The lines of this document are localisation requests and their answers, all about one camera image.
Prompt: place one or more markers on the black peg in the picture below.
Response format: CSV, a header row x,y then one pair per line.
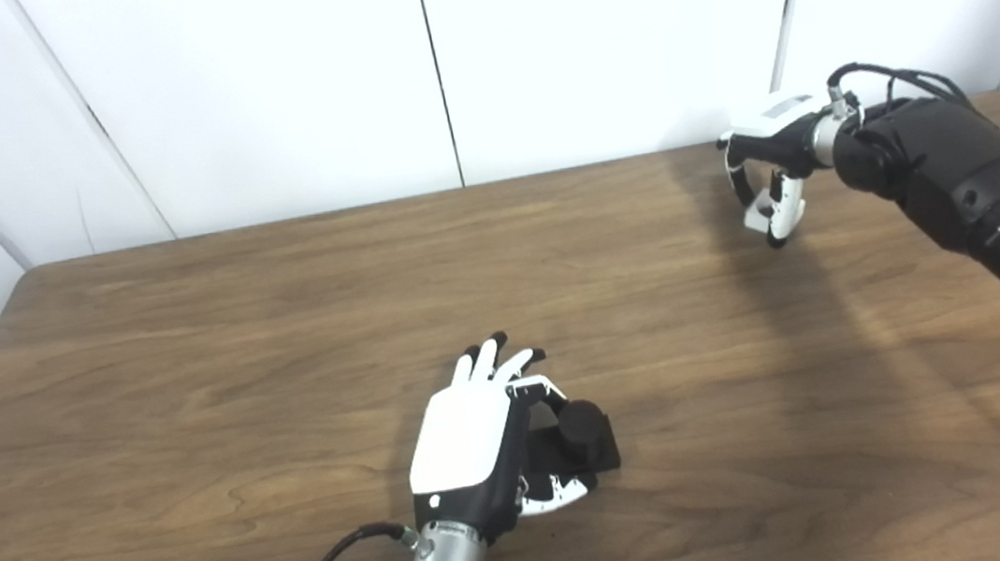
x,y
583,426

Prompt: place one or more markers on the white square piece with hole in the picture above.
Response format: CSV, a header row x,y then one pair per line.
x,y
758,215

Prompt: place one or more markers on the white and black left hand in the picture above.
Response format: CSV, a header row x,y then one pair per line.
x,y
466,440

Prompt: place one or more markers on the white and black right hand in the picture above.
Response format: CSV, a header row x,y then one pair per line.
x,y
783,121

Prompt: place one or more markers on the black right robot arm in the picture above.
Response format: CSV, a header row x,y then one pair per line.
x,y
969,180

